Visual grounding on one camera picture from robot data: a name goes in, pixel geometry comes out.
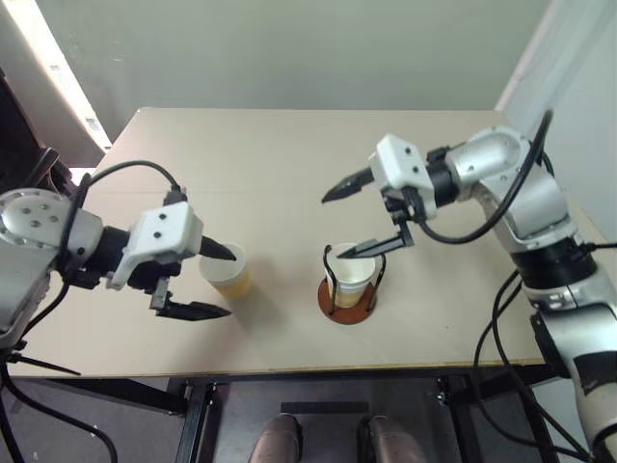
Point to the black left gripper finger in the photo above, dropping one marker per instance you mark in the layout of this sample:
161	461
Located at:
217	250
193	311

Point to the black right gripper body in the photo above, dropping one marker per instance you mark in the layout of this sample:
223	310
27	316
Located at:
402	202

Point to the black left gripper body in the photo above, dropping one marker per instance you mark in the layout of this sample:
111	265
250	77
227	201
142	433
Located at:
154	274

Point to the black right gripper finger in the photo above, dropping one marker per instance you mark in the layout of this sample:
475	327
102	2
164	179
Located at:
381	246
347	185

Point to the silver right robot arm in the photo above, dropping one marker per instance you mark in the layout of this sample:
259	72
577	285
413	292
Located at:
540	193

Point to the white and tan paper cup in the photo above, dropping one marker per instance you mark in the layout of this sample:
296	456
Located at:
231	280
348	298
354	272

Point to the dark rounded shape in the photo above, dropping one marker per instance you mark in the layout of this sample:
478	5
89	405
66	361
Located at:
395	443
279	441

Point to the flat black plate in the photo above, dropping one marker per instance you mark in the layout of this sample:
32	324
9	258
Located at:
323	407

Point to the dark black furniture piece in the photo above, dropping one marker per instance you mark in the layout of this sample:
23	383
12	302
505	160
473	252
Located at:
24	140

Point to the white leaning panel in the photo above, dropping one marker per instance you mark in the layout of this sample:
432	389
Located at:
53	72

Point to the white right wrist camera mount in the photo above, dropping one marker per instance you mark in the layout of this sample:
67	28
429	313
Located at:
400	164

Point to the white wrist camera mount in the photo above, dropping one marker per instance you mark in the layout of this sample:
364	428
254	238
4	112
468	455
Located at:
166	231
400	164

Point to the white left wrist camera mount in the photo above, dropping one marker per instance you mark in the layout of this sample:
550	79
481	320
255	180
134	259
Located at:
166	231

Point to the black metal table frame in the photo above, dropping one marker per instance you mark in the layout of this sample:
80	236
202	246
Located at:
193	419

